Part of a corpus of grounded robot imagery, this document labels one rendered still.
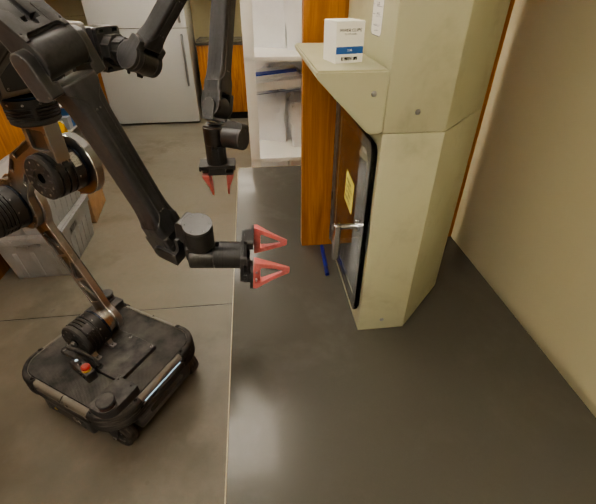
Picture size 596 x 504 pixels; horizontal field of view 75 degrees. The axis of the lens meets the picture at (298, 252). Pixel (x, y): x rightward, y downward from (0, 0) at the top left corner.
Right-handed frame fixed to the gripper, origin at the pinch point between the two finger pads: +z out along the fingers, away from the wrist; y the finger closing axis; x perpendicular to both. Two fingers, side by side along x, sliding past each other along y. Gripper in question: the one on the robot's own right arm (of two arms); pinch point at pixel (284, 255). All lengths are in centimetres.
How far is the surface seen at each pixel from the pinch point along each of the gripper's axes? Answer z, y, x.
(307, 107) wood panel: 6.5, 33.5, -21.1
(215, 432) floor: -23, 23, 117
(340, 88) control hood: 6.7, -2.9, -35.2
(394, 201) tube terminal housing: 19.8, -3.4, -15.8
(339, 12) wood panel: 12, 35, -42
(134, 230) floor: -102, 197, 130
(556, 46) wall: 57, 21, -40
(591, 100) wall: 57, 6, -33
